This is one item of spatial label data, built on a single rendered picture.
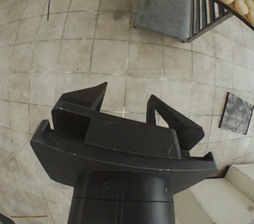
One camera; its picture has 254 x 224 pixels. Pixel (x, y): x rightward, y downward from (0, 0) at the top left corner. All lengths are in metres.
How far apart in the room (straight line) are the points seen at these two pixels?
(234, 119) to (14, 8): 2.91
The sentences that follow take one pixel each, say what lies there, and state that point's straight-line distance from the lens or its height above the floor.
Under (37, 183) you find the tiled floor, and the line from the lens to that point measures 1.78.
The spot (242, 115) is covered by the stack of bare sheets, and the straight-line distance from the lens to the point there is 1.83.
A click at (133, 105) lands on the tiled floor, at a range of 1.08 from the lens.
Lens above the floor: 1.07
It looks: 85 degrees down
